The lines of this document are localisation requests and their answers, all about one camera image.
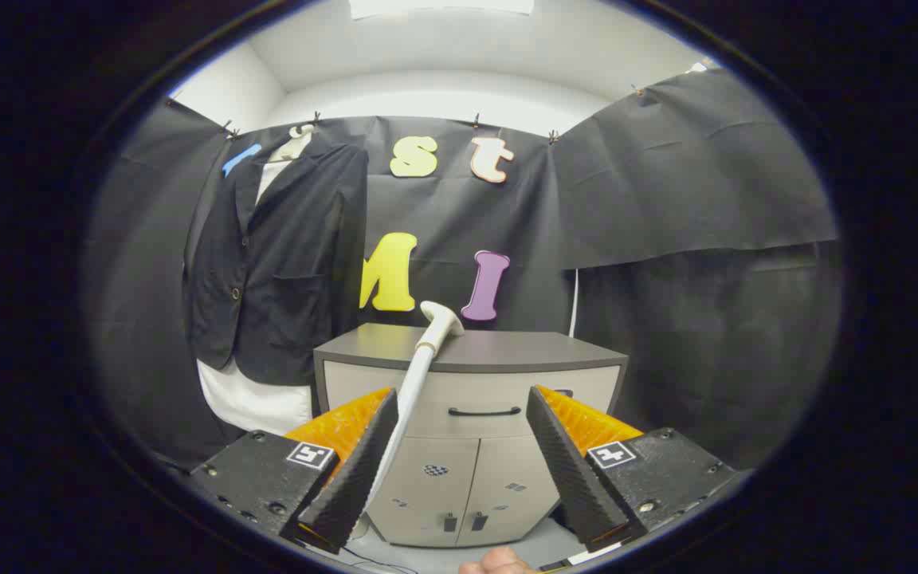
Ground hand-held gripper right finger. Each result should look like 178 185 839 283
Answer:
526 385 739 553

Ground grey cabinet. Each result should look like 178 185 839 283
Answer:
314 323 630 548

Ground black backdrop cloth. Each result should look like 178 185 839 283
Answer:
83 68 842 471

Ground black suit jacket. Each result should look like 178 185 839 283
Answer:
182 140 370 387

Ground black floor cable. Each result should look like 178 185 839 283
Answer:
342 546 422 574

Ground white garment steamer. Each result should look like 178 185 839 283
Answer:
351 301 465 539

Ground cream clothes hanger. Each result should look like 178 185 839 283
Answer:
272 124 316 163

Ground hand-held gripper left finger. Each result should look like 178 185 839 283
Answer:
188 387 400 555

